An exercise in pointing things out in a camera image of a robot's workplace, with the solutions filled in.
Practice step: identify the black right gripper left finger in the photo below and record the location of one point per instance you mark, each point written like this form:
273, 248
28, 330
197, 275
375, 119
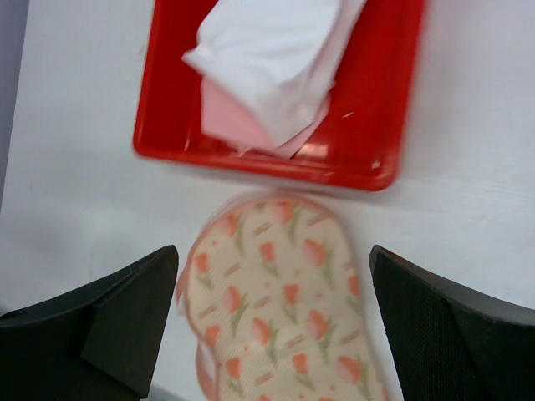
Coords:
97, 342

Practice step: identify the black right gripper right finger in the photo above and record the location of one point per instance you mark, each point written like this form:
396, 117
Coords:
448, 341

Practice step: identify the pink tulip mesh laundry bag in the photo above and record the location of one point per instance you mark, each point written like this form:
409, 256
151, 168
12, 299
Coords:
272, 293

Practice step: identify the pink bra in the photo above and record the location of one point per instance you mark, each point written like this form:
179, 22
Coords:
223, 118

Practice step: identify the white bra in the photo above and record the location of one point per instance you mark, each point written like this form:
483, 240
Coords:
278, 59

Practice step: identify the red plastic tray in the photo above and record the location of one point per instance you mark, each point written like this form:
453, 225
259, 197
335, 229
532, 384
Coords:
357, 140

